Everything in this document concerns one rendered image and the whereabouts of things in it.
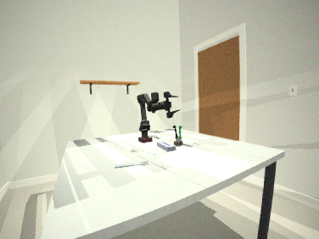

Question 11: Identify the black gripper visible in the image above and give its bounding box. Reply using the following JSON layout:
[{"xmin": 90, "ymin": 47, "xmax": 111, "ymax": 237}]
[{"xmin": 158, "ymin": 92, "xmax": 180, "ymax": 118}]

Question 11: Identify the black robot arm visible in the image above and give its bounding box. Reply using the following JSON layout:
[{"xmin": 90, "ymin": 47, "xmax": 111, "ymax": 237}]
[{"xmin": 137, "ymin": 92, "xmax": 159, "ymax": 138}]

